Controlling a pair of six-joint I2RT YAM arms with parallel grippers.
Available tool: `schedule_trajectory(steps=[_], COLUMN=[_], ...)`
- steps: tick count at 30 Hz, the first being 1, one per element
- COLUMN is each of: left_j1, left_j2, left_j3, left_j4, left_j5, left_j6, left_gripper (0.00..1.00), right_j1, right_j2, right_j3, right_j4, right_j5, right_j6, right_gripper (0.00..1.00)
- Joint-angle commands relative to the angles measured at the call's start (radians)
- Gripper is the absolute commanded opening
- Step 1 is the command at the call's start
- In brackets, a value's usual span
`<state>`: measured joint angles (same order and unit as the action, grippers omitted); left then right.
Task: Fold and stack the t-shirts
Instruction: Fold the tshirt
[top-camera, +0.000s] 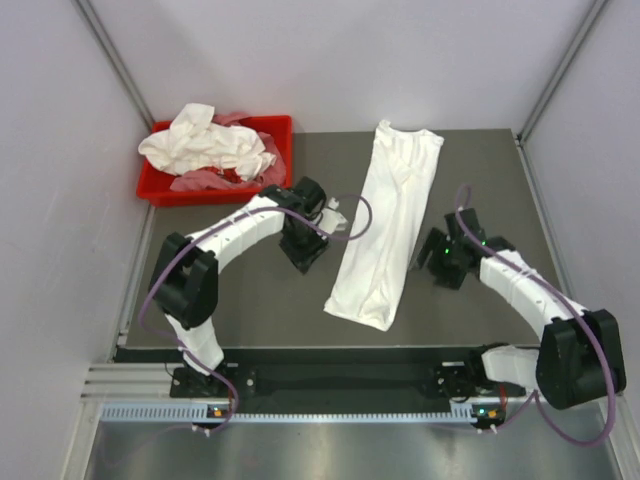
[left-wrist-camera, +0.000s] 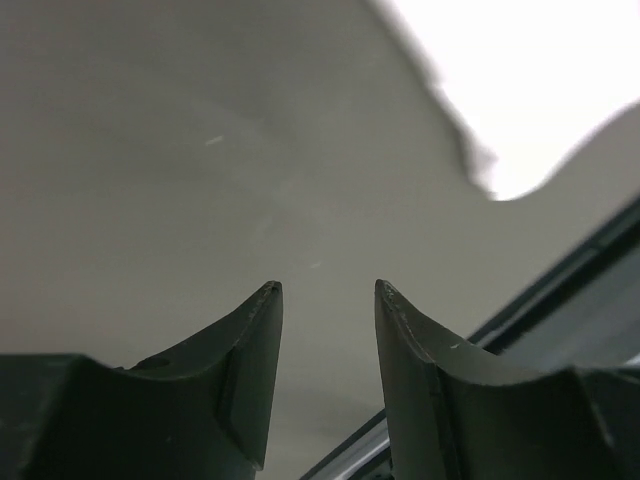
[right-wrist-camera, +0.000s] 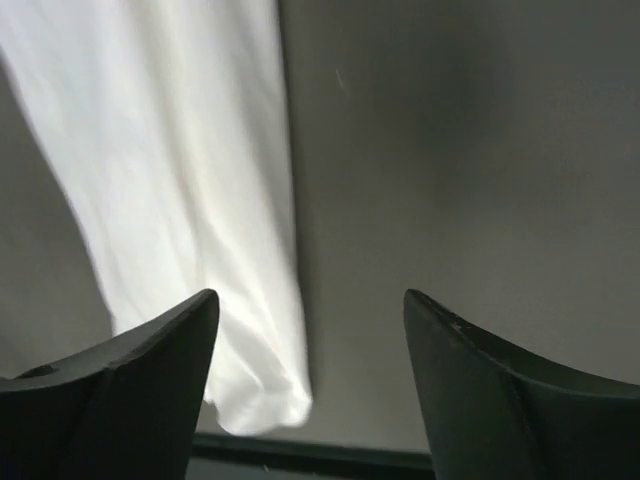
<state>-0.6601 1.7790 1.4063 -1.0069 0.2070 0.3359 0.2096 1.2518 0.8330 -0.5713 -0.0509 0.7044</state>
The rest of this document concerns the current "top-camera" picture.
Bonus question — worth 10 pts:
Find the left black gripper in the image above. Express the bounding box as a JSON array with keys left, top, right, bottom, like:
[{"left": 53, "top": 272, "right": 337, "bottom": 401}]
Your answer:
[{"left": 280, "top": 219, "right": 332, "bottom": 276}]

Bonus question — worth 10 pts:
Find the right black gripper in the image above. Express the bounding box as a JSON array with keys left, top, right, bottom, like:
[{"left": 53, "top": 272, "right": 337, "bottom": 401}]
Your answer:
[{"left": 410, "top": 228, "right": 466, "bottom": 290}]

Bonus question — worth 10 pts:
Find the white t shirt with print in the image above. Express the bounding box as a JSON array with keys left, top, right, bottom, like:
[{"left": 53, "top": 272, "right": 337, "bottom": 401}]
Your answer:
[{"left": 324, "top": 120, "right": 444, "bottom": 331}]

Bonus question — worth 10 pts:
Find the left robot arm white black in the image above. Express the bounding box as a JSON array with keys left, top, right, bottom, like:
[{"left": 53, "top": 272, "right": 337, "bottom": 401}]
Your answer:
[{"left": 149, "top": 177, "right": 329, "bottom": 398}]

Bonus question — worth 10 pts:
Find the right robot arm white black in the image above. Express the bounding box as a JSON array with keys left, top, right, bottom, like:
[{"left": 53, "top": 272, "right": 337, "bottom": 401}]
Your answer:
[{"left": 415, "top": 208, "right": 627, "bottom": 410}]

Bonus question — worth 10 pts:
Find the pink t shirt in bin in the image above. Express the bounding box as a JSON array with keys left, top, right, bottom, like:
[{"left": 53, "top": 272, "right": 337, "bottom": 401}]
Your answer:
[{"left": 169, "top": 130, "right": 287, "bottom": 192}]

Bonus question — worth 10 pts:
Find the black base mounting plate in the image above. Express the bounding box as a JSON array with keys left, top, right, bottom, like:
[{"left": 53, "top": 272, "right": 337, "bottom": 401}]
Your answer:
[{"left": 168, "top": 357, "right": 506, "bottom": 402}]

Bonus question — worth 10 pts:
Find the white t shirt in bin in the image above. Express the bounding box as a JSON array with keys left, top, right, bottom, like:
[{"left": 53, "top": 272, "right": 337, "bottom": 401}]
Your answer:
[{"left": 138, "top": 103, "right": 276, "bottom": 181}]

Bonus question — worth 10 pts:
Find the red plastic bin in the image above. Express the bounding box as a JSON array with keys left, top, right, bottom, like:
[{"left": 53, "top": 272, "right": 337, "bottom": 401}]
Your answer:
[{"left": 136, "top": 115, "right": 293, "bottom": 207}]

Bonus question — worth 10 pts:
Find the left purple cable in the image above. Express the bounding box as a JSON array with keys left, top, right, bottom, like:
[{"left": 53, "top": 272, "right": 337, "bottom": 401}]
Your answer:
[{"left": 138, "top": 193, "right": 374, "bottom": 436}]

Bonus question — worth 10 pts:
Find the purple cable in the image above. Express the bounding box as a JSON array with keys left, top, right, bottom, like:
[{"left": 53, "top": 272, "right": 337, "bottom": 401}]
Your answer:
[
  {"left": 453, "top": 183, "right": 619, "bottom": 447},
  {"left": 138, "top": 193, "right": 374, "bottom": 436}
]

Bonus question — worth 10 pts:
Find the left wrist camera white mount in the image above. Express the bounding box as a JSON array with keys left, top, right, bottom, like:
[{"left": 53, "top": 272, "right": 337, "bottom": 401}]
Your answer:
[{"left": 317, "top": 197, "right": 348, "bottom": 234}]

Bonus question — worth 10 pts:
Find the grey slotted cable duct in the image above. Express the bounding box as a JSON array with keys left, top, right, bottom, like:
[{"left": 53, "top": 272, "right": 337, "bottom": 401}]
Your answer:
[{"left": 100, "top": 402, "right": 504, "bottom": 424}]

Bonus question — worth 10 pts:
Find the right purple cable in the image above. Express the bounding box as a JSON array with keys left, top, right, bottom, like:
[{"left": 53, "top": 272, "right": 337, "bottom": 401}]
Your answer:
[{"left": 453, "top": 183, "right": 619, "bottom": 447}]

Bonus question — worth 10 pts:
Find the aluminium extrusion rail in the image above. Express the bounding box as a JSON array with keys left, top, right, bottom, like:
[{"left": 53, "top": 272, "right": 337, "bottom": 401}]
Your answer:
[{"left": 81, "top": 363, "right": 173, "bottom": 401}]

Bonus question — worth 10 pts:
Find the right corner aluminium post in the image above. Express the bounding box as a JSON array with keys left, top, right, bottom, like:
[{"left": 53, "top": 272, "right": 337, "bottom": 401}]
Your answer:
[{"left": 515, "top": 0, "right": 611, "bottom": 147}]

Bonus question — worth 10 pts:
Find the corner aluminium post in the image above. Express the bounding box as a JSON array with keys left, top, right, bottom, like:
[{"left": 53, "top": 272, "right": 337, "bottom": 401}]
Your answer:
[
  {"left": 515, "top": 0, "right": 611, "bottom": 147},
  {"left": 71, "top": 0, "right": 155, "bottom": 130}
]

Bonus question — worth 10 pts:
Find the left corner aluminium post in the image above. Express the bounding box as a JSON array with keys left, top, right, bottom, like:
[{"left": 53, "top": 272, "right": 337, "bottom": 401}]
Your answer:
[{"left": 71, "top": 0, "right": 155, "bottom": 130}]

